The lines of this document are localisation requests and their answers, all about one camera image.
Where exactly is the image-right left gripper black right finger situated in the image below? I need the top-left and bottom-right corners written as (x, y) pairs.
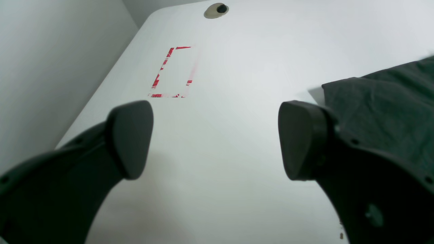
top-left (278, 100), bottom-right (434, 244)

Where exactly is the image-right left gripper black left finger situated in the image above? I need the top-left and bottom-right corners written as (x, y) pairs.
top-left (0, 100), bottom-right (154, 244)

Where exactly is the dark grey T-shirt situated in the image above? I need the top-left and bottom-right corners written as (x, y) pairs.
top-left (322, 57), bottom-right (434, 174)

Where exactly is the red tape rectangle marking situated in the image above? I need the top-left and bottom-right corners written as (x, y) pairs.
top-left (148, 46), bottom-right (198, 98)

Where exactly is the right table cable grommet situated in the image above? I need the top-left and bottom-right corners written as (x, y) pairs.
top-left (204, 3), bottom-right (229, 19)

